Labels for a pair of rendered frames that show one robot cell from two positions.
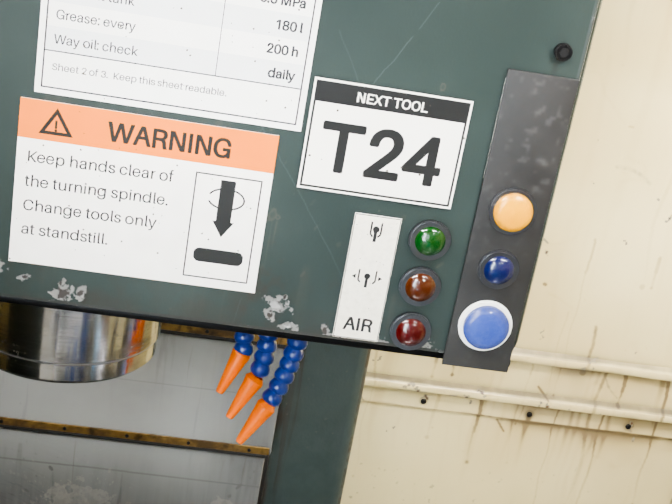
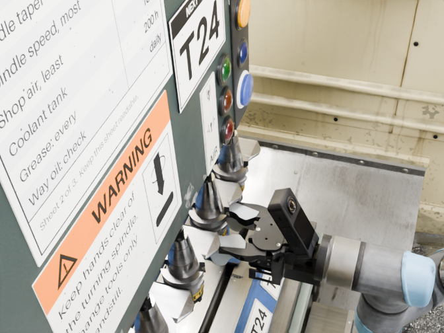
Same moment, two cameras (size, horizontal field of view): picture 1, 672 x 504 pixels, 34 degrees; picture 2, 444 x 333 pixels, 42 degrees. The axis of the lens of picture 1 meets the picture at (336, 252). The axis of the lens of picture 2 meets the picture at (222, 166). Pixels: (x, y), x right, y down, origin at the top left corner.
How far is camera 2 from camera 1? 0.57 m
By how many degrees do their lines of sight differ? 56
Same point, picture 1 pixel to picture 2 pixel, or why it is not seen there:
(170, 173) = (132, 195)
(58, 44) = (35, 203)
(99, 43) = (60, 161)
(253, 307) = (182, 211)
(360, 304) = (212, 143)
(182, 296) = (158, 256)
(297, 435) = not seen: outside the picture
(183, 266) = (154, 239)
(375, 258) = (211, 110)
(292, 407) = not seen: outside the picture
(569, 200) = not seen: outside the picture
